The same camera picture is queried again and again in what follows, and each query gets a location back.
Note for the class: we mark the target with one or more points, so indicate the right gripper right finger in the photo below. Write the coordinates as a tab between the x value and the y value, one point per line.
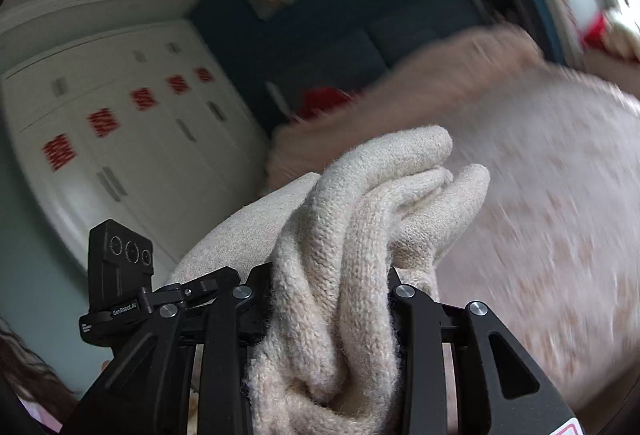
500	389

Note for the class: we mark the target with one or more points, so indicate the cream knitted cardigan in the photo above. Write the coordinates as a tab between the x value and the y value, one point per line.
329	361

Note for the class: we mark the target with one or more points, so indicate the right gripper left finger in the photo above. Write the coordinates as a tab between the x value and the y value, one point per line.
174	357

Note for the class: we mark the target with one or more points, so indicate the pink folded quilt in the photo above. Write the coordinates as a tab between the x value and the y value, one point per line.
430	80

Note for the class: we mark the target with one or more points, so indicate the pink floral bed blanket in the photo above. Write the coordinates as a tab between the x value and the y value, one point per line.
554	251

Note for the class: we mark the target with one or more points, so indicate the black camera module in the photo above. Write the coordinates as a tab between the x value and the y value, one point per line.
120	270

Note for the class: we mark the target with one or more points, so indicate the red pillow at headboard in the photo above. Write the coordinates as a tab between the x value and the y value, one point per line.
321	100

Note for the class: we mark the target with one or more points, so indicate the red and white plush toy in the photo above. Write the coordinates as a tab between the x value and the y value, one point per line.
616	32

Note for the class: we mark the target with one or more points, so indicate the white panelled wardrobe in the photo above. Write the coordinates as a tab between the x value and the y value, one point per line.
139	125

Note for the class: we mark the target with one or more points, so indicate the teal padded headboard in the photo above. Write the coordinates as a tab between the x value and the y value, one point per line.
346	44

